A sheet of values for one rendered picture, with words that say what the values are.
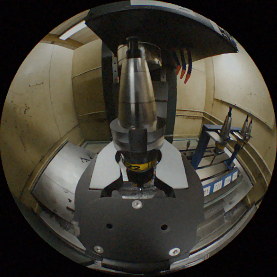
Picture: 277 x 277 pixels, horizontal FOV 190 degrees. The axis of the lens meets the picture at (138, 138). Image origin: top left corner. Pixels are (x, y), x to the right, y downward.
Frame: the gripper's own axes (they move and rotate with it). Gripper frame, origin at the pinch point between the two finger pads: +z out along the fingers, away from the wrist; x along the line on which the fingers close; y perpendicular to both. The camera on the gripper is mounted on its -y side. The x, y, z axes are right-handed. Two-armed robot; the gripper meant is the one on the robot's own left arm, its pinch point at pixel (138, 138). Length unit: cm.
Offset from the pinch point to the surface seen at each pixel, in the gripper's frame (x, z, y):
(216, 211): 53, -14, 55
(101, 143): -63, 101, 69
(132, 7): 0.0, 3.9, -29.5
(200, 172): 38, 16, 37
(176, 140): 56, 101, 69
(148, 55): 3.3, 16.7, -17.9
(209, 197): 36, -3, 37
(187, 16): 12.1, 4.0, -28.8
